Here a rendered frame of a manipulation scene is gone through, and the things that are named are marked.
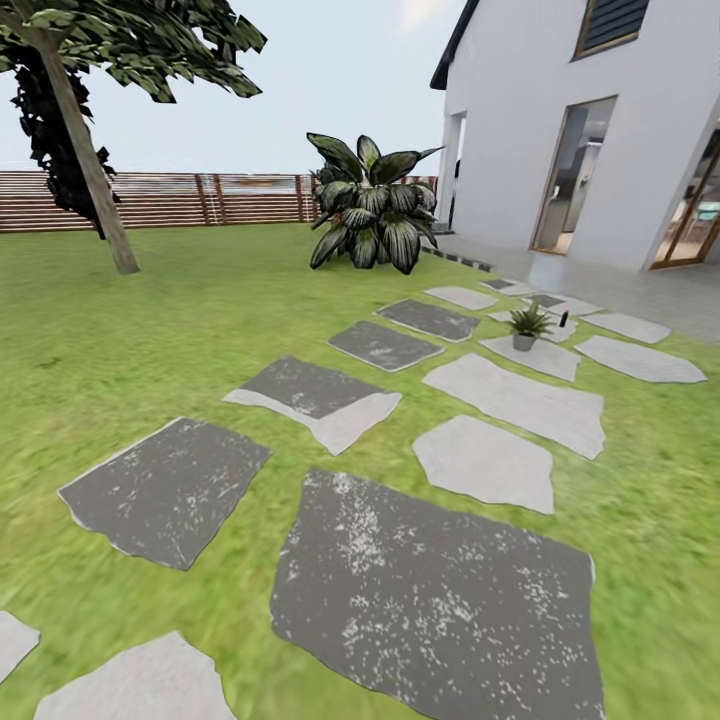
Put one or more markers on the fixed window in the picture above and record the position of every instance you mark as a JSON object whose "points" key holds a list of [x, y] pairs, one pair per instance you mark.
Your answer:
{"points": [[576, 160]]}

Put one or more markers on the bush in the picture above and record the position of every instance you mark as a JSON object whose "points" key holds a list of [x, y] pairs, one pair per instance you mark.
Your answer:
{"points": [[324, 177], [381, 223]]}

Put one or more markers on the tree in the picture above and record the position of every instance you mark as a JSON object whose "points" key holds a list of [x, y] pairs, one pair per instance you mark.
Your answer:
{"points": [[146, 41], [43, 121]]}

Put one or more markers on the pot plant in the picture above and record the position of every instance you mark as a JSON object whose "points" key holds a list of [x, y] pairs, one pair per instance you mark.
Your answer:
{"points": [[527, 327]]}

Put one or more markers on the door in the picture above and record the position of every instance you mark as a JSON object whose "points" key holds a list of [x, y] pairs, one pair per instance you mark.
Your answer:
{"points": [[698, 215]]}

